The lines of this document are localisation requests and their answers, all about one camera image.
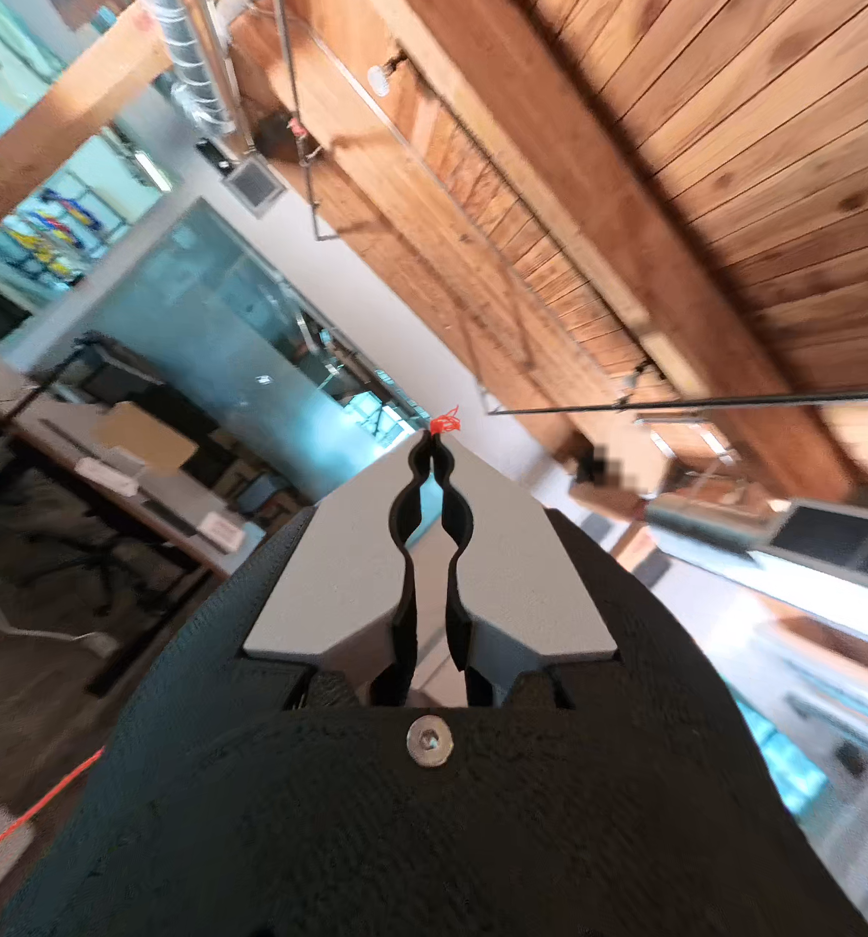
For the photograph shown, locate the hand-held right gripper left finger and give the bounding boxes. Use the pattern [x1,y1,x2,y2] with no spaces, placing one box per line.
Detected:
[244,429,436,689]

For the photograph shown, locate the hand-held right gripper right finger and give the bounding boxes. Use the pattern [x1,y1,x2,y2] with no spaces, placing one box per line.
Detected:
[436,429,619,682]

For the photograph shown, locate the orange yo-yo string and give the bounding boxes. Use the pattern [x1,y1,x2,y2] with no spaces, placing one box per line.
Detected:
[0,407,464,872]

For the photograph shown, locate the long wooden desk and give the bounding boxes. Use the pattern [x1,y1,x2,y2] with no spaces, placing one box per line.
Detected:
[0,337,281,696]

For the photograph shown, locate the tan chair back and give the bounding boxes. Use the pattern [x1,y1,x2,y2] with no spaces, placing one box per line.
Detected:
[95,400,201,472]

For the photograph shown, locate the shelf with coloured bins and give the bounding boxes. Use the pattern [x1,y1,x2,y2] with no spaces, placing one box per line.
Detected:
[0,183,127,286]

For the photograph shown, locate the white cable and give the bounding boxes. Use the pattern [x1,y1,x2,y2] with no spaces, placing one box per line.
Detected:
[0,579,120,660]

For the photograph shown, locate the white wall vent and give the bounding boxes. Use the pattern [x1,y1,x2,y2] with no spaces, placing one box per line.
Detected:
[225,154,288,218]

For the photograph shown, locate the narrow silver air duct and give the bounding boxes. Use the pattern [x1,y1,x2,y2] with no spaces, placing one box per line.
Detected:
[141,0,244,140]

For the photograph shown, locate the wooden post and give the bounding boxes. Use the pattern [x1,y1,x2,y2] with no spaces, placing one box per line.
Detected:
[0,0,179,250]

